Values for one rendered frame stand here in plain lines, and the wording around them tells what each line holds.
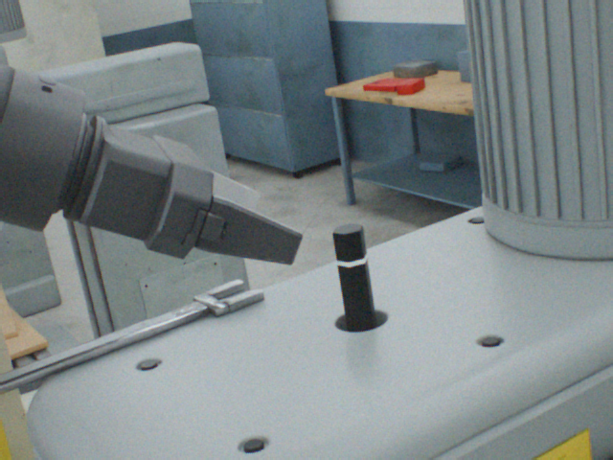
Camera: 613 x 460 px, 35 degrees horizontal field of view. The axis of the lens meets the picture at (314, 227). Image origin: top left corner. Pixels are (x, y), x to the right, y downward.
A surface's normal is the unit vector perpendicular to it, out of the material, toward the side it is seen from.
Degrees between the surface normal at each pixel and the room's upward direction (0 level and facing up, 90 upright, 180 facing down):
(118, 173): 90
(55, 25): 90
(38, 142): 75
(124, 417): 0
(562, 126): 90
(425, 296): 0
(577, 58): 90
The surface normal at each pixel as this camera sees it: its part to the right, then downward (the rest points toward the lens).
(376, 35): -0.83, 0.29
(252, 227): 0.29, 0.26
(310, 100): 0.54, 0.19
